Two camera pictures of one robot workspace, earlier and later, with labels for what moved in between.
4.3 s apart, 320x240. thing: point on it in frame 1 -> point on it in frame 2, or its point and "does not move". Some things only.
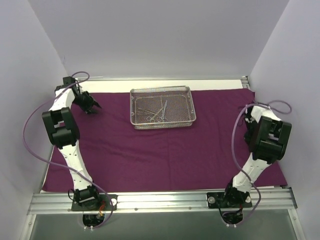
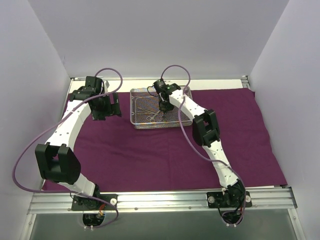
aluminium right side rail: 244,81 does not move
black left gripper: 88,103 -> 107,110
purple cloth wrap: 207,157 does not move
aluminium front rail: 265,201 does not move
